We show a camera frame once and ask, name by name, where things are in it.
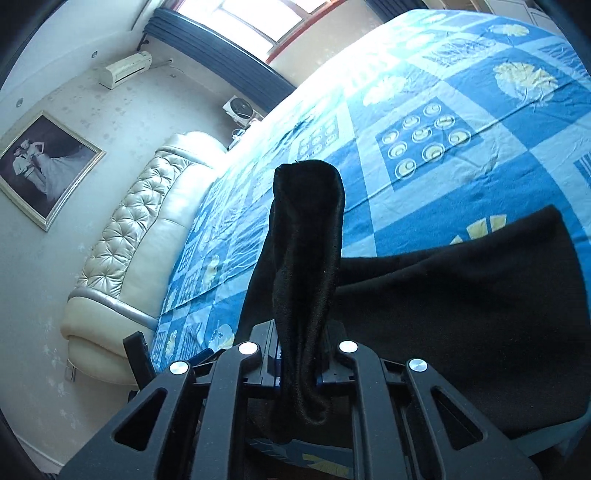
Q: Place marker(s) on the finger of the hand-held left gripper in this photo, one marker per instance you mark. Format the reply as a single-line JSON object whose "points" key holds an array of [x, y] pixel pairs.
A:
{"points": [[201, 358], [138, 357]]}

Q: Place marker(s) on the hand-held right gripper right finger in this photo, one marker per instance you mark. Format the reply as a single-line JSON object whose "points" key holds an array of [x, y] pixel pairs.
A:
{"points": [[334, 364]]}

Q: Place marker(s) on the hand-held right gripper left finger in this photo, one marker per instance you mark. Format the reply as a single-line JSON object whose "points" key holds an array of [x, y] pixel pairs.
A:
{"points": [[265, 364]]}

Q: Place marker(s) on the black pants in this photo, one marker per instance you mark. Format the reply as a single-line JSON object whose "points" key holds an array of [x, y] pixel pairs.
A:
{"points": [[461, 314]]}

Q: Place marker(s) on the cream tufted leather headboard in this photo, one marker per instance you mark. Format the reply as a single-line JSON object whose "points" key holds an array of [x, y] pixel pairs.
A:
{"points": [[138, 240]]}

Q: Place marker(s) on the white fan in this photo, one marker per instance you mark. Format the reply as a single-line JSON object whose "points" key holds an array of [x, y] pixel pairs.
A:
{"points": [[238, 110]]}

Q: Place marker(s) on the blue patterned bedsheet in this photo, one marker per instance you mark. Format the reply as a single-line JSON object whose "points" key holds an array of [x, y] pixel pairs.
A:
{"points": [[415, 115]]}

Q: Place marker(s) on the white air conditioner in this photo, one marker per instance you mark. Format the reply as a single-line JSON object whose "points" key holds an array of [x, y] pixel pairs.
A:
{"points": [[124, 69]]}

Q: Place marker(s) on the blue curtain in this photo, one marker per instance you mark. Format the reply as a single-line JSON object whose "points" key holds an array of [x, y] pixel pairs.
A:
{"points": [[217, 55]]}

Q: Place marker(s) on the window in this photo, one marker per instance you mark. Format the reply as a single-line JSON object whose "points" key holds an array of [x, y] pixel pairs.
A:
{"points": [[258, 18]]}

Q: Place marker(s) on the framed wall picture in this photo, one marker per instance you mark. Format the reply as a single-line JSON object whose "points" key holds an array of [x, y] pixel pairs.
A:
{"points": [[44, 166]]}

